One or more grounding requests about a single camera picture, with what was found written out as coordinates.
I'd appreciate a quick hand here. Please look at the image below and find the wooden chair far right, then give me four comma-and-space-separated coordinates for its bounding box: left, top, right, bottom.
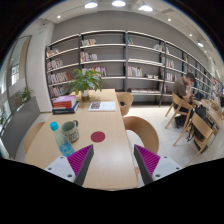
117, 92, 134, 116

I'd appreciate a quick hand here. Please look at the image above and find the clear bottle with blue cap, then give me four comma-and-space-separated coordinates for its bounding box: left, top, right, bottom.
50, 122, 75, 157

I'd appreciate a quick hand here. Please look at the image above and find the stack of red and blue books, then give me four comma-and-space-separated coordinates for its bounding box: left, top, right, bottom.
52, 95, 79, 115

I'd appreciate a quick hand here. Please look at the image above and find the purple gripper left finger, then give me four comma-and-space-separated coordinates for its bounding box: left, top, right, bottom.
67, 145, 94, 186

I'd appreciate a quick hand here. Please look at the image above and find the green potted plant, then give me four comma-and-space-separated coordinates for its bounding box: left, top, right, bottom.
64, 69, 103, 101

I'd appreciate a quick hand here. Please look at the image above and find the large grey bookshelf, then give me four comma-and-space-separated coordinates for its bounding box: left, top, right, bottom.
45, 30, 224, 105

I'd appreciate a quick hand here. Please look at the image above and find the seated man in brown shirt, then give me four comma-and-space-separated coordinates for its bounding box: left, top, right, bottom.
172, 72, 195, 128

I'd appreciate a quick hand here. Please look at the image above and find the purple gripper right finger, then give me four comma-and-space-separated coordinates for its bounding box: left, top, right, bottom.
134, 144, 160, 185

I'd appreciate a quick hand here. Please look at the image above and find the wooden chair near right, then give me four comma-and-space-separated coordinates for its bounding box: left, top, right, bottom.
123, 116, 159, 154

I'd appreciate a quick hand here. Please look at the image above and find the wooden chair with black bag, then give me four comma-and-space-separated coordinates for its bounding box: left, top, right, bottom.
186, 114, 213, 163

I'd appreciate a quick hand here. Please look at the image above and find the small plant by window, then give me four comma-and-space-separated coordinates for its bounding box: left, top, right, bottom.
20, 88, 33, 103

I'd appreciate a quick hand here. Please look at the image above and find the wooden chair under man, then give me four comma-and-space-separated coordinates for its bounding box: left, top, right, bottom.
166, 94, 192, 128

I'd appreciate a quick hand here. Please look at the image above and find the round red coaster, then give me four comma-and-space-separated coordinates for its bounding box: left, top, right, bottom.
91, 131, 105, 143

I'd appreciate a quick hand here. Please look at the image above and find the white open booklet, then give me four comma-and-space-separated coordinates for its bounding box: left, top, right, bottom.
89, 101, 116, 111

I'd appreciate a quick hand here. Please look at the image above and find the patterned ceramic mug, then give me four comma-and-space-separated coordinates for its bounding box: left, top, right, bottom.
61, 120, 79, 142

